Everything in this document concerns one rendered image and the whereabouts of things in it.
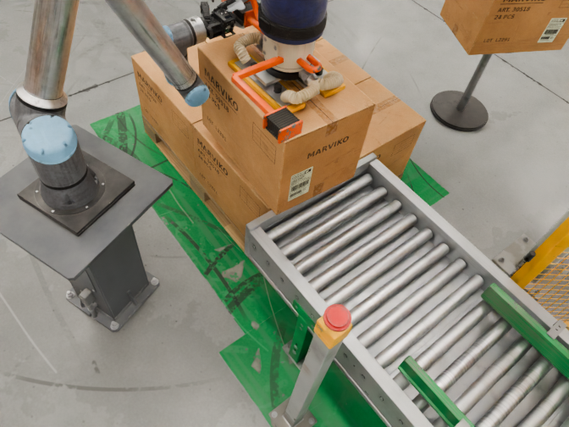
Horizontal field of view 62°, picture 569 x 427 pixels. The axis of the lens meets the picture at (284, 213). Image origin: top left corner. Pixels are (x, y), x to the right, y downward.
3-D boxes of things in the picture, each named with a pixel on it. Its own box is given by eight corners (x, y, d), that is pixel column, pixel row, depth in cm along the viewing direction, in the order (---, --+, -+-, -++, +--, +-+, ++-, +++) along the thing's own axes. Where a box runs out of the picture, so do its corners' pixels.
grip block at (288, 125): (301, 133, 143) (303, 120, 139) (278, 144, 139) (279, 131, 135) (284, 117, 147) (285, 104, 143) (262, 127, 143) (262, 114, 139)
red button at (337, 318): (354, 325, 121) (357, 318, 117) (334, 341, 118) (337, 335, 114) (336, 304, 123) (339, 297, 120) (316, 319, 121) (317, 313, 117)
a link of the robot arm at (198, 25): (184, 36, 172) (181, 12, 164) (196, 32, 174) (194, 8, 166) (197, 50, 168) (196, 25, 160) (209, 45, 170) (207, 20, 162)
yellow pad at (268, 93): (305, 108, 166) (306, 96, 162) (283, 118, 162) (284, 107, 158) (249, 57, 181) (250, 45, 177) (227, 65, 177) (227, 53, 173)
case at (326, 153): (354, 177, 203) (376, 103, 171) (276, 215, 187) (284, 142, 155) (276, 96, 230) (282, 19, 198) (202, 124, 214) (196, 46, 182)
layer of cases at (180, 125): (403, 172, 271) (427, 119, 239) (262, 258, 229) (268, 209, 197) (276, 60, 321) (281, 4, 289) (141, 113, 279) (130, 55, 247)
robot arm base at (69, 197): (72, 219, 158) (64, 201, 150) (29, 195, 162) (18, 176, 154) (111, 181, 168) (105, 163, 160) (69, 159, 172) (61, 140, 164)
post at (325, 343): (304, 419, 201) (353, 325, 121) (291, 429, 198) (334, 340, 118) (294, 406, 204) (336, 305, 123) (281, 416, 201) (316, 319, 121)
